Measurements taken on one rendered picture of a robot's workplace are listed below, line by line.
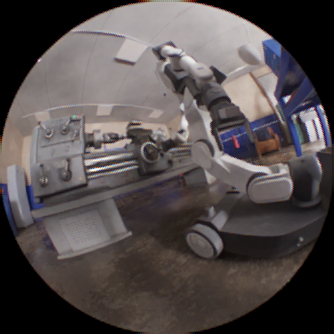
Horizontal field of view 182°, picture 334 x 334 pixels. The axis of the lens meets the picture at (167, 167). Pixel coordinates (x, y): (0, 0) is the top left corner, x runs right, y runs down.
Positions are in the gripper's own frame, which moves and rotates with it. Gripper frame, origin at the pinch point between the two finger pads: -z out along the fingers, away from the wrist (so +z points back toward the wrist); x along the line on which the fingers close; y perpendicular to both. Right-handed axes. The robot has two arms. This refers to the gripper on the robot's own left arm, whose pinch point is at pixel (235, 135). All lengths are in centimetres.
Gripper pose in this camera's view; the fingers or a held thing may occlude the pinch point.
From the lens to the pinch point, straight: 31.8
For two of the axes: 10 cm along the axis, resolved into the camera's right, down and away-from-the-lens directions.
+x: -9.2, 2.7, 2.8
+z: -2.2, -9.6, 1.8
